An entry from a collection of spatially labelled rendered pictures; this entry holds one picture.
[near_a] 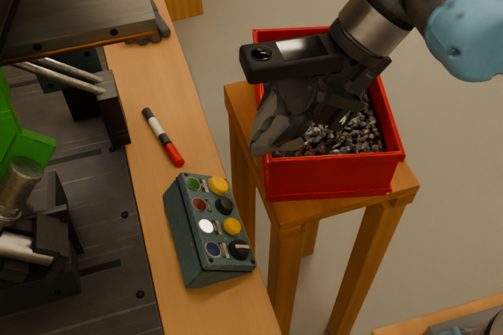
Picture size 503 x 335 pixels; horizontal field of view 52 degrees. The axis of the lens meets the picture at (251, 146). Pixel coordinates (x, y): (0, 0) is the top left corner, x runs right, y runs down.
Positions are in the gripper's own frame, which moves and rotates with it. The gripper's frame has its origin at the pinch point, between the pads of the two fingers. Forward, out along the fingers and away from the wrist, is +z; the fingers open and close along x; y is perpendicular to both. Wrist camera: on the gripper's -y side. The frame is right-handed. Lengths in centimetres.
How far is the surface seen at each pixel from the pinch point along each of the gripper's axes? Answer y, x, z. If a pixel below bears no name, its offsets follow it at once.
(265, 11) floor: 103, 152, 50
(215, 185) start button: -1.1, -0.6, 8.1
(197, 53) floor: 72, 133, 72
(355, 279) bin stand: 53, -1, 33
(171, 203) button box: -5.4, -0.4, 13.1
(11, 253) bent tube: -25.1, -5.8, 18.9
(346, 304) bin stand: 62, -1, 45
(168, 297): -6.8, -12.7, 17.0
